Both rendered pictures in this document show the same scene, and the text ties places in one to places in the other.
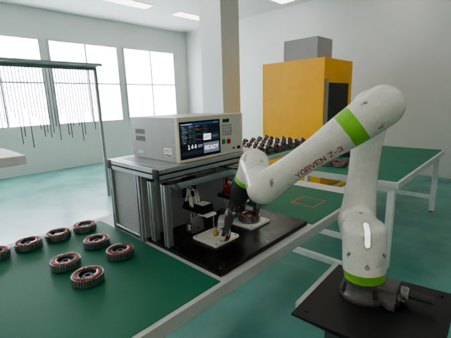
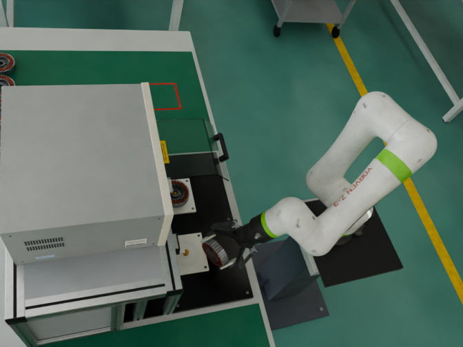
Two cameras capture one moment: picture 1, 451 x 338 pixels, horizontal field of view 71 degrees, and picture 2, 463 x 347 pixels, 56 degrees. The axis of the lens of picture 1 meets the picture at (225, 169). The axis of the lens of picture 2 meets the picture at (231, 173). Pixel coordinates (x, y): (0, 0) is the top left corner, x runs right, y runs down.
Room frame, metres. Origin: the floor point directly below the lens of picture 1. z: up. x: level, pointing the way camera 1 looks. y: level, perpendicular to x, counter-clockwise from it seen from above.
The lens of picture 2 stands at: (1.19, 0.66, 2.29)
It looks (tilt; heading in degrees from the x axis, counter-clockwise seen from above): 56 degrees down; 282
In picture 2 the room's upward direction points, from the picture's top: 25 degrees clockwise
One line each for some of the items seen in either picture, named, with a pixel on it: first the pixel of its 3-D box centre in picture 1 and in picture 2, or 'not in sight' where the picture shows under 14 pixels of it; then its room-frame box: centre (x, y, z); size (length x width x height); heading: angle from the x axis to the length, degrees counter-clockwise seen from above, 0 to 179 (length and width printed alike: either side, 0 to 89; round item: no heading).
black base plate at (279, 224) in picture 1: (231, 231); (175, 226); (1.44, -0.02, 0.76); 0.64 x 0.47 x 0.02; 137
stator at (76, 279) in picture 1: (88, 276); not in sight; (1.04, 0.52, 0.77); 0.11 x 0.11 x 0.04
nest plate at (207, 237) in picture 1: (215, 236); (185, 254); (1.34, 0.05, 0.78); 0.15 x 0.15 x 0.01; 47
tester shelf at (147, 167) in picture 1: (187, 157); (89, 193); (1.65, 0.20, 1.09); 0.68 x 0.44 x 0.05; 137
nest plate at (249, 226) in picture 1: (249, 220); (173, 196); (1.52, -0.11, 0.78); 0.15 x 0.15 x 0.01; 47
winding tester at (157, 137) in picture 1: (187, 134); (86, 168); (1.66, 0.19, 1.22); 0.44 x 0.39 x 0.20; 137
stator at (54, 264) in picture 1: (65, 262); not in sight; (1.16, 0.65, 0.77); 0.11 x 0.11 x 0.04
